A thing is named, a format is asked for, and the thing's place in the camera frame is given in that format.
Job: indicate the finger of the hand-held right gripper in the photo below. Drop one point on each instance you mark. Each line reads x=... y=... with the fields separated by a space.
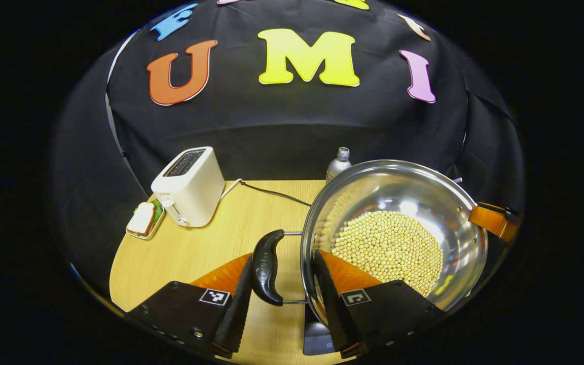
x=489 y=220

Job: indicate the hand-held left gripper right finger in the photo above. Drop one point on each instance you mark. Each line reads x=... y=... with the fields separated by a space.
x=335 y=309

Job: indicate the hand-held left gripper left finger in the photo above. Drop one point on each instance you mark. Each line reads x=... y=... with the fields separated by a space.
x=233 y=314

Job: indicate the pile of soybeans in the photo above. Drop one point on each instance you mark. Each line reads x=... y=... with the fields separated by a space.
x=388 y=248

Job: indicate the green plate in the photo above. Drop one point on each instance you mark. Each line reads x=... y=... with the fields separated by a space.
x=158 y=215

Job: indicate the white toaster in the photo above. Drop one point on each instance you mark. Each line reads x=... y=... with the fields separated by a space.
x=193 y=190

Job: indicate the bread slice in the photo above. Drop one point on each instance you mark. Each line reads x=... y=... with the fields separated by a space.
x=142 y=219

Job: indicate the silver bottle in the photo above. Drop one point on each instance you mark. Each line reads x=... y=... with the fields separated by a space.
x=338 y=167

